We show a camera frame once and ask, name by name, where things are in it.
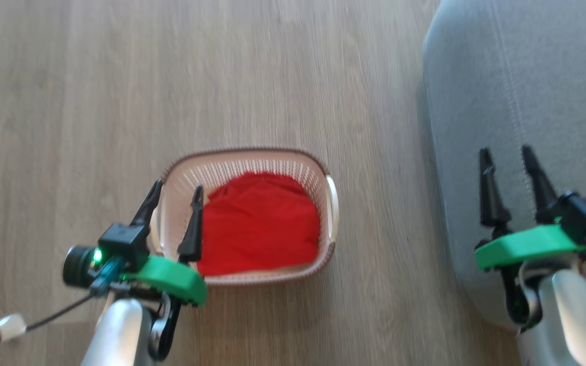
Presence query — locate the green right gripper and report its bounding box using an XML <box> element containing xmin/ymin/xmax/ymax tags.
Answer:
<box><xmin>475</xmin><ymin>145</ymin><xmax>586</xmax><ymax>271</ymax></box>

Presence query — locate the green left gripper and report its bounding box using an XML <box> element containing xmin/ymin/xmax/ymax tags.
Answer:
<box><xmin>120</xmin><ymin>178</ymin><xmax>208</xmax><ymax>307</ymax></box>

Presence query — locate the red shirt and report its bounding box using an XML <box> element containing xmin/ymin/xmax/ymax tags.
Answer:
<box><xmin>196</xmin><ymin>172</ymin><xmax>321</xmax><ymax>277</ymax></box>

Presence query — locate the grey fabric sofa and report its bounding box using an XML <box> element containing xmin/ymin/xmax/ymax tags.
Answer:
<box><xmin>422</xmin><ymin>0</ymin><xmax>586</xmax><ymax>333</ymax></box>

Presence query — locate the beige plastic laundry basket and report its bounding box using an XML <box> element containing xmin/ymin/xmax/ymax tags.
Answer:
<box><xmin>150</xmin><ymin>147</ymin><xmax>339</xmax><ymax>286</ymax></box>

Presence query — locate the black right arm cable loop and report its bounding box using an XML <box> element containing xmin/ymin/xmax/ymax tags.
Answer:
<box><xmin>499</xmin><ymin>264</ymin><xmax>545</xmax><ymax>328</ymax></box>

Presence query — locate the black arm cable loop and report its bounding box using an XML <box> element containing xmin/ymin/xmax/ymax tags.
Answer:
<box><xmin>148</xmin><ymin>295</ymin><xmax>183</xmax><ymax>362</ymax></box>
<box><xmin>499</xmin><ymin>264</ymin><xmax>545</xmax><ymax>328</ymax></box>

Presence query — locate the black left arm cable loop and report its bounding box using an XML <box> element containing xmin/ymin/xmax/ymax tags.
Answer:
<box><xmin>148</xmin><ymin>295</ymin><xmax>183</xmax><ymax>362</ymax></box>

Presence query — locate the thin black camera cable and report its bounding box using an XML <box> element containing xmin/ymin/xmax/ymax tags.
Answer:
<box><xmin>0</xmin><ymin>292</ymin><xmax>95</xmax><ymax>354</ymax></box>

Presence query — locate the white cable tag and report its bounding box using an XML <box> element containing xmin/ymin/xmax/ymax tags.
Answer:
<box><xmin>0</xmin><ymin>314</ymin><xmax>27</xmax><ymax>342</ymax></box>

